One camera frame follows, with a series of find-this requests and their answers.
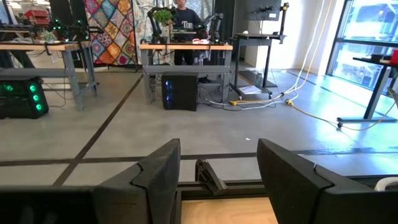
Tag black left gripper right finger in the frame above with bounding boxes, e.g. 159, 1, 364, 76
256, 138, 398, 224

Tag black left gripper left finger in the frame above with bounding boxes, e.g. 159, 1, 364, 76
0, 138, 182, 224

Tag computer tower blue light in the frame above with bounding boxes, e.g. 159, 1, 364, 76
160, 72, 199, 112

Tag white papers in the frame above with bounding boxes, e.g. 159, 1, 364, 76
238, 85, 262, 95

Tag black standing desk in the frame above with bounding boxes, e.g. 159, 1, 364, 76
337, 55, 398, 123

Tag wooden-top workbench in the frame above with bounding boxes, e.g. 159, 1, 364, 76
0, 42, 100, 111
139, 43, 234, 105

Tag black equipment cart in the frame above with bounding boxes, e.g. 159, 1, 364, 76
229, 0, 290, 98

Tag computer tower green lights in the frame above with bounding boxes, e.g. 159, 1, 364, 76
0, 76, 50, 120

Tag colourful patchwork quilt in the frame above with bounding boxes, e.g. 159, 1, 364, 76
83, 0, 137, 66

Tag person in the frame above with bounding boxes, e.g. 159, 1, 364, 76
172, 0, 203, 66

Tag small leafy green plant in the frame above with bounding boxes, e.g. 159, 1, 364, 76
154, 9, 174, 27

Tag large glass window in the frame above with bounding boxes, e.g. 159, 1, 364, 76
326, 0, 398, 94

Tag small pale potted plant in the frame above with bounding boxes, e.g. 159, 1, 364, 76
41, 30, 57, 44

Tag red storage bins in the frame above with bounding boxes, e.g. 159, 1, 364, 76
24, 9, 50, 26

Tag black aluminium table frame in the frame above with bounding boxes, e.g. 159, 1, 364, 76
176, 174, 398, 200

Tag black frame clip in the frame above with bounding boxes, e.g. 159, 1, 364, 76
195, 158, 229, 196

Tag yellow extension cable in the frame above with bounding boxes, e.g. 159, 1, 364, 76
285, 98, 398, 131

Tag yellow hanging cable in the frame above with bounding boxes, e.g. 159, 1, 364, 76
229, 0, 334, 105

